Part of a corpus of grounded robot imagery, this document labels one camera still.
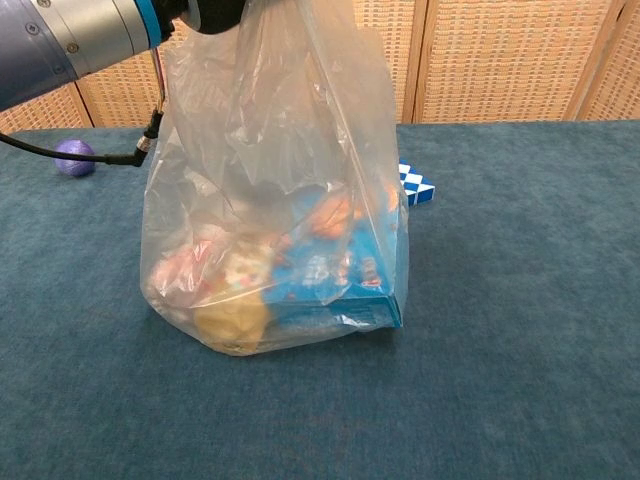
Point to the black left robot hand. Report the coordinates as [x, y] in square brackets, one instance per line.
[210, 15]

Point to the clear plastic shopping bag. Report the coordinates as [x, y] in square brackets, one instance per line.
[280, 150]

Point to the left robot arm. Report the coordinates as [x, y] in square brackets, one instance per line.
[65, 45]

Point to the purple glitter ball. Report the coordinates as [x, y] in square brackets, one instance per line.
[75, 159]

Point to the pink white snack packet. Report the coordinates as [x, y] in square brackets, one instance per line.
[185, 270]

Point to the blue white snake puzzle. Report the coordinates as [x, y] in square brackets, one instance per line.
[420, 187]

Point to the woven rattan folding screen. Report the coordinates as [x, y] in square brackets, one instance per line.
[500, 60]

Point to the blue snack box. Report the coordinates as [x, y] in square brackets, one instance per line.
[350, 280]

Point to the yellow round bun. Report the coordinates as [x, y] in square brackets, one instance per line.
[230, 325]

